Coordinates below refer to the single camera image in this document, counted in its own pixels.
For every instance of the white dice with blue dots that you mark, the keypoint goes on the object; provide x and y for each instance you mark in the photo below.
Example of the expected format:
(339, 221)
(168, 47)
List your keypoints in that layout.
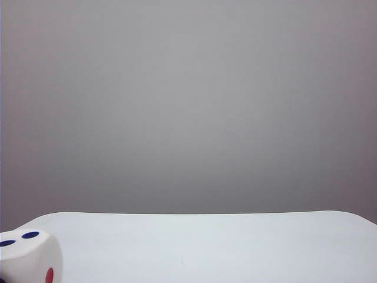
(28, 259)

